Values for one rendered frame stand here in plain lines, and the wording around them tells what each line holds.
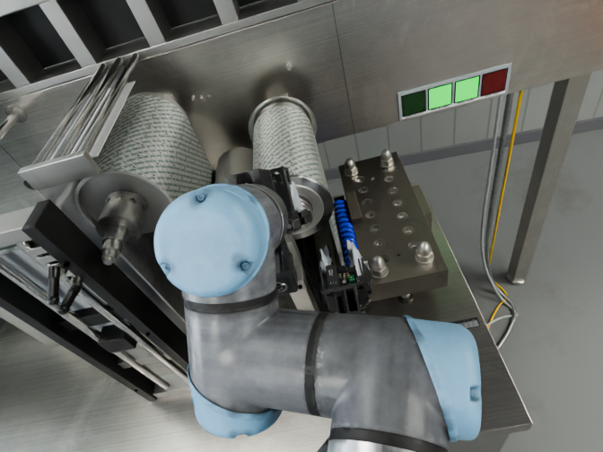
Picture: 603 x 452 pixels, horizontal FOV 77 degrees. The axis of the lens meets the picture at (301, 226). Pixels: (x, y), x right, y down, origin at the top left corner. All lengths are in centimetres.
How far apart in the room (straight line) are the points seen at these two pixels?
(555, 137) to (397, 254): 78
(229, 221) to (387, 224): 66
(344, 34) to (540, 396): 150
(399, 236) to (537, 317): 122
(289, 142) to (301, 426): 54
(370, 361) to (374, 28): 71
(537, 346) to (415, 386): 167
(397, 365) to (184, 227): 16
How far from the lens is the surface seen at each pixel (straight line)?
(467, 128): 261
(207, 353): 30
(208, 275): 26
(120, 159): 65
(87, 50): 93
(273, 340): 28
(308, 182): 60
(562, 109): 139
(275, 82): 88
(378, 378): 26
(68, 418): 111
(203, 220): 25
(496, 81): 101
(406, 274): 79
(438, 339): 27
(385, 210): 91
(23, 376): 128
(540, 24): 101
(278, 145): 68
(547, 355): 191
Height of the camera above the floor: 168
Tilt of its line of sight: 45 degrees down
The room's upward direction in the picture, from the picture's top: 20 degrees counter-clockwise
